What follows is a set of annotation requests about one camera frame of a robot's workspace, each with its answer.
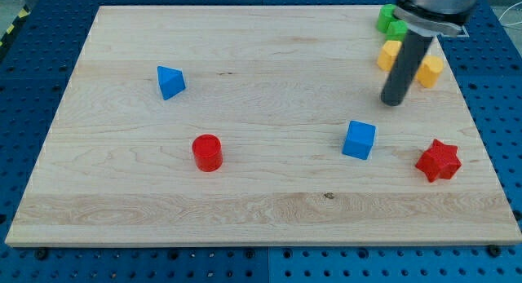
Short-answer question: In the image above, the red star block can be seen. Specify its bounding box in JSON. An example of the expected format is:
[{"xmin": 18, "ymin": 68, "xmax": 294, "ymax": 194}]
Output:
[{"xmin": 415, "ymin": 139, "xmax": 462, "ymax": 183}]

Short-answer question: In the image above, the white cable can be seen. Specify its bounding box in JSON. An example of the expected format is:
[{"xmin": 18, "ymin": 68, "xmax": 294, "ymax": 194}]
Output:
[{"xmin": 497, "ymin": 0, "xmax": 522, "ymax": 31}]

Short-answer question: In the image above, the green round block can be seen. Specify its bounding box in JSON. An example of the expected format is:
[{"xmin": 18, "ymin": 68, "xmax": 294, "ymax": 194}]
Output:
[{"xmin": 376, "ymin": 3, "xmax": 397, "ymax": 33}]

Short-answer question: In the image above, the blue cube block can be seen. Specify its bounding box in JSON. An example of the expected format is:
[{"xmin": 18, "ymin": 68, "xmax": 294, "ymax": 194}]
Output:
[{"xmin": 342, "ymin": 120, "xmax": 377, "ymax": 160}]

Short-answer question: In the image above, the green angular block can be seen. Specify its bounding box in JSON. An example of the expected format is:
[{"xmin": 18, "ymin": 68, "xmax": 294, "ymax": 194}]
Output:
[{"xmin": 386, "ymin": 20, "xmax": 409, "ymax": 42}]

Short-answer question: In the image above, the blue triangular prism block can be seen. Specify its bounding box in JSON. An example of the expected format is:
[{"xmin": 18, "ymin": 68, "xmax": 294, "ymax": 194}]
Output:
[{"xmin": 157, "ymin": 66, "xmax": 186, "ymax": 100}]

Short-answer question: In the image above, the yellow heart block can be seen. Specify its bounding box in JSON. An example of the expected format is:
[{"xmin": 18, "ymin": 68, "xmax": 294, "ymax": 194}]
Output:
[{"xmin": 415, "ymin": 55, "xmax": 444, "ymax": 88}]

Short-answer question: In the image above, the red cylinder block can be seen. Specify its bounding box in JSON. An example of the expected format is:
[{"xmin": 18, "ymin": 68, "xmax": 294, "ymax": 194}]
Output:
[{"xmin": 192, "ymin": 134, "xmax": 223, "ymax": 172}]

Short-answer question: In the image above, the yellow hexagon block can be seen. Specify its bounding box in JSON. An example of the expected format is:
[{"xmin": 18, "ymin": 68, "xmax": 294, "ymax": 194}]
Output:
[{"xmin": 377, "ymin": 40, "xmax": 402, "ymax": 72}]

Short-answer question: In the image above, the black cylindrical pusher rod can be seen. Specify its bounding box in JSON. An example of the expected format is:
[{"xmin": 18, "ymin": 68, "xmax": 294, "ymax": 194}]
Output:
[{"xmin": 380, "ymin": 30, "xmax": 433, "ymax": 107}]

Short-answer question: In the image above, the light wooden board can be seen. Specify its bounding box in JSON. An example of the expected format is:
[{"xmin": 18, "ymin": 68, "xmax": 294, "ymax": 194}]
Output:
[{"xmin": 6, "ymin": 6, "xmax": 521, "ymax": 247}]

